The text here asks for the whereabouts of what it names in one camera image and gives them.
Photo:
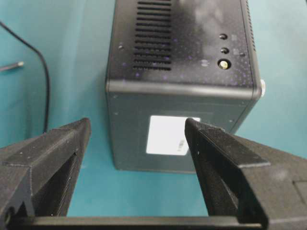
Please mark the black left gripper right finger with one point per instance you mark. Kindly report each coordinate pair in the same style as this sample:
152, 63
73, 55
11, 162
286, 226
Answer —
245, 183

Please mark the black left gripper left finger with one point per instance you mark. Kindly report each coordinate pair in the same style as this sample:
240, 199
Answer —
38, 175

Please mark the black mini PC box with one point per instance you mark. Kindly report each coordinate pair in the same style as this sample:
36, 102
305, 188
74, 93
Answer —
170, 60

